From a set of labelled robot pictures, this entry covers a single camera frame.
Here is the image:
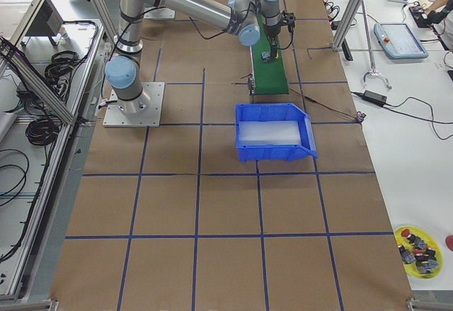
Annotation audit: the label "aluminium frame post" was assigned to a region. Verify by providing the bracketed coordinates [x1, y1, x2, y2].
[332, 0, 362, 51]

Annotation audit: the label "yellow tray of buttons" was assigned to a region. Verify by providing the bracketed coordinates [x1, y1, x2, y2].
[394, 225, 443, 279]

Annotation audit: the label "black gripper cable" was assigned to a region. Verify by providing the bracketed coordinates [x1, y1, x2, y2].
[108, 2, 297, 60]

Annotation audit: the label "blue teach pendant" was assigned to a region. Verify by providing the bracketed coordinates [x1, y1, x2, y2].
[373, 23, 429, 60]

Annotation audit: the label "red black conveyor wires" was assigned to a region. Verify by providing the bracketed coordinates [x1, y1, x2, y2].
[289, 89, 365, 123]

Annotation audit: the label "yellow push button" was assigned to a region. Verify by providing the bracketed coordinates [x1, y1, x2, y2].
[261, 51, 273, 63]

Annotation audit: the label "blue destination bin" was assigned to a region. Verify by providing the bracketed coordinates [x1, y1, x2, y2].
[235, 103, 318, 162]

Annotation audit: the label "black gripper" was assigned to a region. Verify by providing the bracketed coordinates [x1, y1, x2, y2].
[263, 18, 281, 62]

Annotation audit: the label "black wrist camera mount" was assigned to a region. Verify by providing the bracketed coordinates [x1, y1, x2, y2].
[281, 11, 296, 33]

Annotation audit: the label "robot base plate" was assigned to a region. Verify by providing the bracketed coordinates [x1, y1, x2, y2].
[103, 82, 165, 128]
[144, 7, 176, 21]

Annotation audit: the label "green conveyor belt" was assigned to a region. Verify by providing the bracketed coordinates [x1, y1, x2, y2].
[249, 16, 289, 96]

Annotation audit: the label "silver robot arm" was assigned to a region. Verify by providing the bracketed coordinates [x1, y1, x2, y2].
[105, 0, 294, 115]

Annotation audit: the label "black power adapter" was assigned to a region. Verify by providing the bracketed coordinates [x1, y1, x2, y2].
[362, 90, 387, 107]

